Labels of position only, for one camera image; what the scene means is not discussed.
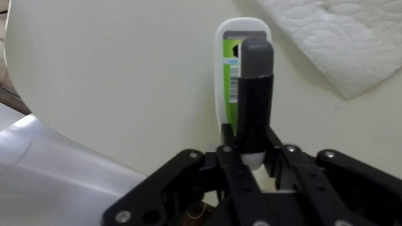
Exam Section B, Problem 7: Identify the white paper towel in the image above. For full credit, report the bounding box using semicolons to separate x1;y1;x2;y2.
256;0;402;100

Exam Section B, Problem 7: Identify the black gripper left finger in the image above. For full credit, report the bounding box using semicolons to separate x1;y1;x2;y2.
101;123;256;226

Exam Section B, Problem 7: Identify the wooden topped robot cart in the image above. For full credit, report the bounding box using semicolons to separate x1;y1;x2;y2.
0;102;149;226

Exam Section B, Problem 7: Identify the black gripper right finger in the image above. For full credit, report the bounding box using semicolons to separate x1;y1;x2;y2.
264;127;402;226

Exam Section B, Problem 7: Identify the white green-labelled bottle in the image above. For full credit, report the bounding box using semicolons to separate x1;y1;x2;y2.
214;16;277;171

